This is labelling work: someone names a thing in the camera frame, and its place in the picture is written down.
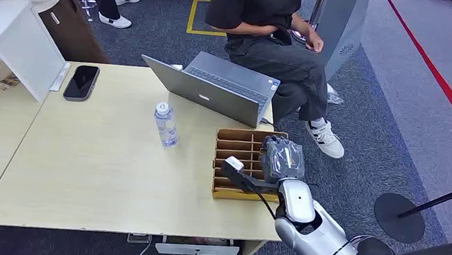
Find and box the seated person's left hand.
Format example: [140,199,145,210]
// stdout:
[304,27,327,54]

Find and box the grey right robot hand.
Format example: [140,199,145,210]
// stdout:
[257,134,309,188]

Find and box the seated person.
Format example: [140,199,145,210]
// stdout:
[192,0,360,160]

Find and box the cardboard card organizer box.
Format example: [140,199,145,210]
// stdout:
[209,126,291,206]

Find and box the grey kiosk pillar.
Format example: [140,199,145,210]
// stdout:
[311,0,372,85]

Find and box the chrome stanchion with round base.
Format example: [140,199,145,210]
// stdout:
[290,0,331,47]

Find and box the crumpled clear plastic bag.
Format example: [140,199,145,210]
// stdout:
[324,83,346,106]

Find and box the grey open laptop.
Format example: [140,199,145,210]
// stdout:
[135,45,283,131]

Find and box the clear plastic water bottle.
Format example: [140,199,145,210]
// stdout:
[151,101,182,149]

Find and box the white drawer tray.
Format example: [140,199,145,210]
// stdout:
[154,232,242,255]

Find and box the black round stanchion base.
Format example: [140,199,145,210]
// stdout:
[370,192,429,246]

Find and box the small grey power strip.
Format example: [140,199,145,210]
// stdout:
[127,233,153,246]

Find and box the black stanchion pole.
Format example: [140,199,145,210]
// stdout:
[397,170,452,224]

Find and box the black smartphone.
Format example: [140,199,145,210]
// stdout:
[62,63,101,104]

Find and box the dark brown cabinet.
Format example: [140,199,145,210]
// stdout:
[33,0,117,66]

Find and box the printed booklet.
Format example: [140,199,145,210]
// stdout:
[0,72,22,93]

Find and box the white open cabinet box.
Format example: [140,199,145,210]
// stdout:
[0,0,72,106]

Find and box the black laptop charging cable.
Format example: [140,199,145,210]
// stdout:
[260,116,278,129]

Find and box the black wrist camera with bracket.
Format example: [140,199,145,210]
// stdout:
[218,155,282,197]

